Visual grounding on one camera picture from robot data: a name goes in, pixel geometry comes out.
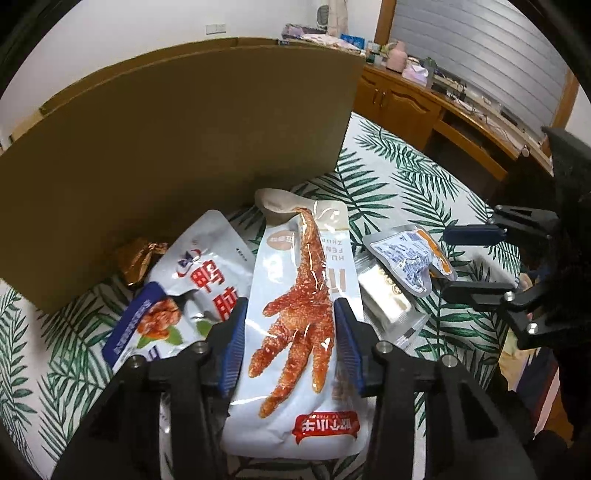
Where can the pink tissue box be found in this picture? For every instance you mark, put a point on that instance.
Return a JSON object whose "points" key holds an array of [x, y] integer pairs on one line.
{"points": [[414, 74]]}

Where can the purple cloth pile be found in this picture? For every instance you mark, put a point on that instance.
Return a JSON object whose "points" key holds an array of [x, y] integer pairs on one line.
{"points": [[300, 31]]}

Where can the cream bar clear packet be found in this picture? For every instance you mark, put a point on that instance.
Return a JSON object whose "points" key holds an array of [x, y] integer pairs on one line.
{"points": [[385, 297]]}

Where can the grey window blind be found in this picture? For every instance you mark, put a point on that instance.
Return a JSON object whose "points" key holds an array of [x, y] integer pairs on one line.
{"points": [[485, 46]]}

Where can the white snack bag blue edge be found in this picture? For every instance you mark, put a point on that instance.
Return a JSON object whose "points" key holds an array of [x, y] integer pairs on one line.
{"points": [[203, 277]]}

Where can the green bottle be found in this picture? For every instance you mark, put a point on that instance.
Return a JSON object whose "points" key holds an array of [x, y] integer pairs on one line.
{"points": [[430, 74]]}

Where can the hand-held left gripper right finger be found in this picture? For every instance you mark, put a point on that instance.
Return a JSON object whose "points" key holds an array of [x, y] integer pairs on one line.
{"points": [[351, 350]]}

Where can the white wall switch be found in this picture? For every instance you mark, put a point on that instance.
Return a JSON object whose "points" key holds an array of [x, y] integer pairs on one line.
{"points": [[216, 28]]}

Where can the blue box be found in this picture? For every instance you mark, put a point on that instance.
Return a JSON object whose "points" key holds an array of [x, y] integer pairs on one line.
{"points": [[353, 41]]}

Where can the wooden cabinet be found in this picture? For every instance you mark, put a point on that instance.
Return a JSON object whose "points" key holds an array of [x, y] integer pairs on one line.
{"points": [[397, 101]]}

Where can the white chicken foot packet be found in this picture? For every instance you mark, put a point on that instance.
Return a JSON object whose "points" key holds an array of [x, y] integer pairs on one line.
{"points": [[295, 323]]}

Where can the leaf print tablecloth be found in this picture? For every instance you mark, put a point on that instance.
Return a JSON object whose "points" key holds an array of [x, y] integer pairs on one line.
{"points": [[392, 184]]}

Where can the brown cardboard box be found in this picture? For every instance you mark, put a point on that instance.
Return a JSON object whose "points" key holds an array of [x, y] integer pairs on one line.
{"points": [[184, 138]]}

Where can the gold foil snack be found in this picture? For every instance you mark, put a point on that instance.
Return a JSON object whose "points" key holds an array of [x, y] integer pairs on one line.
{"points": [[138, 263]]}

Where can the small white fan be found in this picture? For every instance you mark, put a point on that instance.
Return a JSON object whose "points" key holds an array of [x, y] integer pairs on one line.
{"points": [[325, 16]]}

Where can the beige patterned curtain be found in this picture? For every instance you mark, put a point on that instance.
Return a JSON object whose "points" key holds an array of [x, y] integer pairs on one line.
{"points": [[341, 16]]}

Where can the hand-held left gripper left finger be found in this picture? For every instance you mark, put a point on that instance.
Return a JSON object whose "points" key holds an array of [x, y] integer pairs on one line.
{"points": [[233, 350]]}

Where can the folded patterned cloth stack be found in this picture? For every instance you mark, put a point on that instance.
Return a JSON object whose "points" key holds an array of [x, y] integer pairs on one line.
{"points": [[328, 40]]}

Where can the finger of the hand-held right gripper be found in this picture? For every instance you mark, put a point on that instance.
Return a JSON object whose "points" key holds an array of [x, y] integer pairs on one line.
{"points": [[480, 295], [471, 234]]}

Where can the pink flask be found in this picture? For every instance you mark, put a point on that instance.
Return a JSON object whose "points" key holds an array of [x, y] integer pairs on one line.
{"points": [[396, 57]]}

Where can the orange and silver snack packet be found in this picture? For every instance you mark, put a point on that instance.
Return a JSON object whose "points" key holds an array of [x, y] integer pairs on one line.
{"points": [[406, 258]]}

